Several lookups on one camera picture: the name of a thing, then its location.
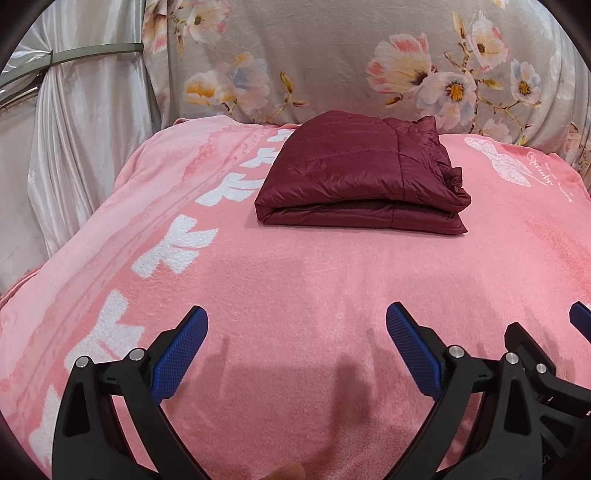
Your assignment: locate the curved metal rail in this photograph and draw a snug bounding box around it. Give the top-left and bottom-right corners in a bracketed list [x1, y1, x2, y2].
[0, 42, 145, 89]

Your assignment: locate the pink printed blanket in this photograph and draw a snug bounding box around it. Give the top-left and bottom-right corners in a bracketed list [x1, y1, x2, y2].
[0, 117, 591, 480]

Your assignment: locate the grey floral blanket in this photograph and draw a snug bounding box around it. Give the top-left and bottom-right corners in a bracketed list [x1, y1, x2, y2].
[141, 0, 591, 171]

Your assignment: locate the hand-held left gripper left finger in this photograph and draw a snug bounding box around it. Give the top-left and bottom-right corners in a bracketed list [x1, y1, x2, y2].
[52, 305, 209, 480]

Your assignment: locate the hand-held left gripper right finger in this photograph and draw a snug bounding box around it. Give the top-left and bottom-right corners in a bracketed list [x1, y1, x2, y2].
[385, 302, 537, 480]

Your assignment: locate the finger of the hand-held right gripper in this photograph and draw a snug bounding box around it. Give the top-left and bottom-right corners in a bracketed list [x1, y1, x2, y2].
[504, 322, 558, 385]
[569, 301, 591, 345]

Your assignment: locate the white satin curtain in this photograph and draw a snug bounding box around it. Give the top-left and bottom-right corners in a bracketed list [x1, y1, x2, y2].
[0, 9, 163, 296]

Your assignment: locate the maroon puffer jacket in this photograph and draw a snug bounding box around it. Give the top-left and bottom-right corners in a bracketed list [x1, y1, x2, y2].
[254, 111, 472, 237]

